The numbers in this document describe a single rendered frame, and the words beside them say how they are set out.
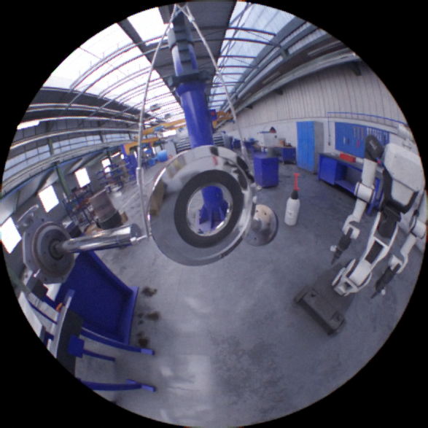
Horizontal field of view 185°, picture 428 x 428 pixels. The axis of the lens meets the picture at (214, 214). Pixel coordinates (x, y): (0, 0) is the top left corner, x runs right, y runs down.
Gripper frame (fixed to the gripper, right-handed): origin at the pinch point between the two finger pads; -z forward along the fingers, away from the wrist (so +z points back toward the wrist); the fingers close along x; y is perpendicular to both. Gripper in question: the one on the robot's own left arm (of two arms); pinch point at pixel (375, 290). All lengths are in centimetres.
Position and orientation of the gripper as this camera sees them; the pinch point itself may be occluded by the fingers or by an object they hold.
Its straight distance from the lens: 118.2
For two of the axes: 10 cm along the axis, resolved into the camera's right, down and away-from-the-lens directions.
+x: -9.1, 1.9, -3.8
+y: 4.2, 4.2, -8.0
